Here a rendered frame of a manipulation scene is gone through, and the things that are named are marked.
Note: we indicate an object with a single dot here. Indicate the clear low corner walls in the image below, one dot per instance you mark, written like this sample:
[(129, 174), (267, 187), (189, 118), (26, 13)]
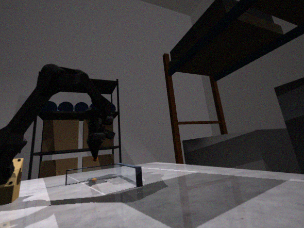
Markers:
[(125, 173)]

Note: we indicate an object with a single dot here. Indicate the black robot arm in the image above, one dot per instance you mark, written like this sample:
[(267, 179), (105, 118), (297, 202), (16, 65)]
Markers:
[(51, 80)]

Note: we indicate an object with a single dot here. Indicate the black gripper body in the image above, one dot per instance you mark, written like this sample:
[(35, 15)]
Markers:
[(95, 132)]

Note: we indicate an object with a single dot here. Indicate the clear low wall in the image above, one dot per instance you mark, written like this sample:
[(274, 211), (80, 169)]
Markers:
[(138, 172)]

